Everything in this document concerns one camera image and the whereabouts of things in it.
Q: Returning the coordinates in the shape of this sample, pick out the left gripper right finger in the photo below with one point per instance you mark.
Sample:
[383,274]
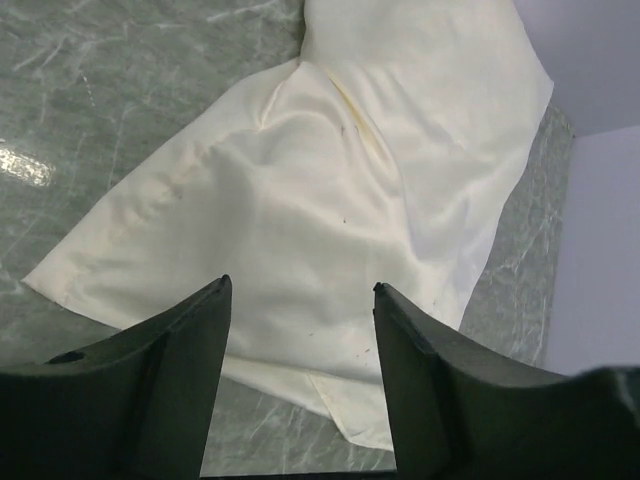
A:
[458,410]

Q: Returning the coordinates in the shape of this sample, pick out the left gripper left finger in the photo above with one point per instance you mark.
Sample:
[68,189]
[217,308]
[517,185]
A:
[137,405]

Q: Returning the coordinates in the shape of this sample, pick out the cream pillowcase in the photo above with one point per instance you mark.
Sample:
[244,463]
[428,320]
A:
[384,152]

